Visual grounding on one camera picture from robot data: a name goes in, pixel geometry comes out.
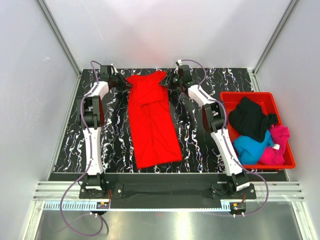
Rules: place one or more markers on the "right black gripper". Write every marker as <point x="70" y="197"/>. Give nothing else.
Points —
<point x="166" y="80"/>

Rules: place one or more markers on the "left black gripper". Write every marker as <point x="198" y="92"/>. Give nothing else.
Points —
<point x="123" y="82"/>

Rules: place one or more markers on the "red t shirt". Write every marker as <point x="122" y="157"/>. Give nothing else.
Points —
<point x="152" y="130"/>

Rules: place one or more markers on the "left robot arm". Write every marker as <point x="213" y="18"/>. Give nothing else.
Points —
<point x="91" y="118"/>

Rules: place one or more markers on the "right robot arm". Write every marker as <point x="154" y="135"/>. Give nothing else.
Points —
<point x="214" y="121"/>

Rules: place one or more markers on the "black t shirt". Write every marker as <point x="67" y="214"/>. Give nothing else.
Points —
<point x="249" y="120"/>

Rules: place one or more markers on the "blue t shirt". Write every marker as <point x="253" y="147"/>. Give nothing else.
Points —
<point x="249" y="150"/>

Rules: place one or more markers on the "left yellow connector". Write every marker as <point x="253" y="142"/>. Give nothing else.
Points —
<point x="103" y="205"/>

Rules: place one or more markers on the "yellow connector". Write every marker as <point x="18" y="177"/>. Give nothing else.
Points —
<point x="238" y="206"/>
<point x="103" y="205"/>

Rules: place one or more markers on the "pink t shirt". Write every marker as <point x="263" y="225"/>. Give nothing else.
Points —
<point x="274" y="154"/>

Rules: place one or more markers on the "right yellow connector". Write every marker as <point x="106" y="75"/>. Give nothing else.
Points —
<point x="238" y="206"/>

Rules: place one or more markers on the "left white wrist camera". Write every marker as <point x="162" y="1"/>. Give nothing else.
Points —
<point x="114" y="68"/>

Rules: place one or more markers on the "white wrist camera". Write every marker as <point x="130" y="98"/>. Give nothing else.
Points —
<point x="114" y="68"/>
<point x="178" y="62"/>

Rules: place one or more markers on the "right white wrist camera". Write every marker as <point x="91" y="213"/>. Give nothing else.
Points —
<point x="178" y="62"/>

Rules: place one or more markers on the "right aluminium frame post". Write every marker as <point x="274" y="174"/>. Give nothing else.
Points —
<point x="275" y="35"/>

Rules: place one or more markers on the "aluminium frame post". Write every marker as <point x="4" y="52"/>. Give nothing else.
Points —
<point x="275" y="35"/>
<point x="48" y="16"/>

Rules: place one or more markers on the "left aluminium frame post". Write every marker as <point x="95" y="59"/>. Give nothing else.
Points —
<point x="48" y="16"/>

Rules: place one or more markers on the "aluminium rail with cable duct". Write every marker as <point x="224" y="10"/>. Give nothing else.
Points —
<point x="57" y="195"/>

